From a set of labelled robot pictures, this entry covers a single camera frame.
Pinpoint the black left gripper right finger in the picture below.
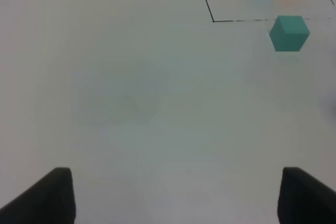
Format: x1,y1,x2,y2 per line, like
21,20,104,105
277,167,335,224

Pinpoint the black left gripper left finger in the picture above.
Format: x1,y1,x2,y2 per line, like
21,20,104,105
1,167,76,223

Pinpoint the green block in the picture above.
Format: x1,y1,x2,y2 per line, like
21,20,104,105
269,15,310,52

